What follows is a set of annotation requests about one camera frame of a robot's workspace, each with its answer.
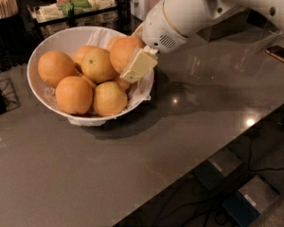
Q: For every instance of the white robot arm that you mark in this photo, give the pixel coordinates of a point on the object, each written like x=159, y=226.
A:
x=190, y=16

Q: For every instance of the blue grey box lower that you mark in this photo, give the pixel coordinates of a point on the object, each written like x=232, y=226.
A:
x=246, y=204

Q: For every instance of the small orange hidden underneath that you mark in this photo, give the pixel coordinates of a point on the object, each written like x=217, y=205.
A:
x=91, y=83

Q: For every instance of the blue grey box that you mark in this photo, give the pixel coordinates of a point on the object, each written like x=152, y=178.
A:
x=217, y=168
x=246, y=204

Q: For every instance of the orange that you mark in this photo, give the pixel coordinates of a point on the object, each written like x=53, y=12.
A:
x=96, y=65
x=79, y=55
x=112, y=42
x=122, y=52
x=109, y=99
x=53, y=66
x=74, y=95

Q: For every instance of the black tray of tea packets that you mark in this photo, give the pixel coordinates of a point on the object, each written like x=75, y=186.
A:
x=65, y=9

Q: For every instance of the blue grey box upper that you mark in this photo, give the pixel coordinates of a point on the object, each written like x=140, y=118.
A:
x=217, y=168

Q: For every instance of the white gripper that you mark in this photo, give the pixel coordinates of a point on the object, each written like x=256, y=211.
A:
x=160, y=27

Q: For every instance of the white bowl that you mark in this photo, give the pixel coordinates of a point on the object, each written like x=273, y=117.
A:
x=69, y=38

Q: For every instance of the black rubber mat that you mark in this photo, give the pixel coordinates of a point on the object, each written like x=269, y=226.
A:
x=8, y=60

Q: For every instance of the white paper napkin liner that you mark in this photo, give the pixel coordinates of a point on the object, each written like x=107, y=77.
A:
x=99, y=37

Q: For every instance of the smartphone on counter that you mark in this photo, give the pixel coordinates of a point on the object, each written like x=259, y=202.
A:
x=276, y=51

